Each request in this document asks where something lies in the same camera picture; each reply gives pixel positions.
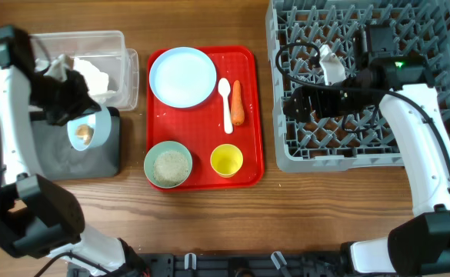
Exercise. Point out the grey dishwasher rack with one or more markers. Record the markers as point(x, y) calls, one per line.
point(365, 139)

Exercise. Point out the clear plastic waste bin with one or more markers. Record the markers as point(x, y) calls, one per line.
point(106, 50)

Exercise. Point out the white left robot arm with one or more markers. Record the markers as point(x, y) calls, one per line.
point(37, 217)

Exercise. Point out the light blue plate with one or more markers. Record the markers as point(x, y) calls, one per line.
point(182, 77)

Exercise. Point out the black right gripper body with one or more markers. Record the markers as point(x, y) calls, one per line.
point(311, 103)

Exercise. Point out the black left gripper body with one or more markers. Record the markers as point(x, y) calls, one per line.
point(72, 97)

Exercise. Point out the brown mushroom piece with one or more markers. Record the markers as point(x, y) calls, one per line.
point(84, 133)

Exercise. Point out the orange carrot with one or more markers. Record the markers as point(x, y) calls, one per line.
point(237, 110)

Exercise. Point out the red serving tray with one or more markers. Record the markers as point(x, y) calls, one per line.
point(200, 128)

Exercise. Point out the light blue bowl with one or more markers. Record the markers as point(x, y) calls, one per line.
point(100, 121)

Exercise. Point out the white napkin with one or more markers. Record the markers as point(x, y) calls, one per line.
point(96, 81)

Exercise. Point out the white rice pile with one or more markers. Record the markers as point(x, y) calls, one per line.
point(171, 168)

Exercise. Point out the black waste tray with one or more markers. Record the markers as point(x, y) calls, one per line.
point(60, 160)

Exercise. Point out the white plastic spoon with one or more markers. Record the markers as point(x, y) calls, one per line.
point(224, 89)

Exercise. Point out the green bowl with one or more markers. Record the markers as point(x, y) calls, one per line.
point(156, 150)

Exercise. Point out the yellow cup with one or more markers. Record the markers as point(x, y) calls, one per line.
point(226, 160)

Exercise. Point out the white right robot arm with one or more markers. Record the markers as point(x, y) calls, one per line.
point(403, 90)

